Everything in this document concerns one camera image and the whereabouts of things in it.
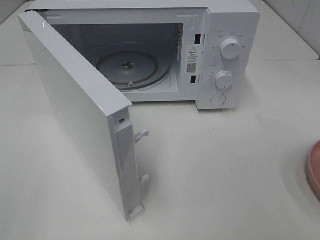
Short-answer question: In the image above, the round white door button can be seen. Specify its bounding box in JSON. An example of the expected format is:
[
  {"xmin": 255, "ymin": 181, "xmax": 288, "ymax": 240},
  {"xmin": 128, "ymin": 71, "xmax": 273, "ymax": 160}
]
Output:
[{"xmin": 210, "ymin": 94, "xmax": 226, "ymax": 106}]

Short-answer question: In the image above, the white microwave door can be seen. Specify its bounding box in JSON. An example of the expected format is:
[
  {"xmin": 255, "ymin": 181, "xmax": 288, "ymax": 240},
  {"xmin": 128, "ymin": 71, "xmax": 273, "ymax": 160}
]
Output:
[{"xmin": 18, "ymin": 11, "xmax": 149, "ymax": 221}]

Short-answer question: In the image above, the white timer knob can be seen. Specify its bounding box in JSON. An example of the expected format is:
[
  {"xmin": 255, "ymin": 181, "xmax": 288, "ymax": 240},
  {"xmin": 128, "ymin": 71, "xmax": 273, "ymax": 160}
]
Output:
[{"xmin": 214, "ymin": 70, "xmax": 235, "ymax": 90}]

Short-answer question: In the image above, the pink round plate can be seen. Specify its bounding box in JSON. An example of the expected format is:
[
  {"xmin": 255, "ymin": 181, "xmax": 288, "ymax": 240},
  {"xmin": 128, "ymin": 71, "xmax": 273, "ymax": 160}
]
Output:
[{"xmin": 306, "ymin": 141, "xmax": 320, "ymax": 199}]

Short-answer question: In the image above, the white microwave oven body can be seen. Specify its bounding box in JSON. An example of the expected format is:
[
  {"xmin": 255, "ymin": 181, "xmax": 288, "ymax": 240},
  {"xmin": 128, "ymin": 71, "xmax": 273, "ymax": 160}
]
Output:
[{"xmin": 25, "ymin": 0, "xmax": 260, "ymax": 110}]

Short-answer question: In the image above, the upper white power knob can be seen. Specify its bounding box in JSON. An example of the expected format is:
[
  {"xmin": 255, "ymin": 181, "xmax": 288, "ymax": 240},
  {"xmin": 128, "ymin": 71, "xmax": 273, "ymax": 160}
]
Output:
[{"xmin": 219, "ymin": 36, "xmax": 242, "ymax": 60}]

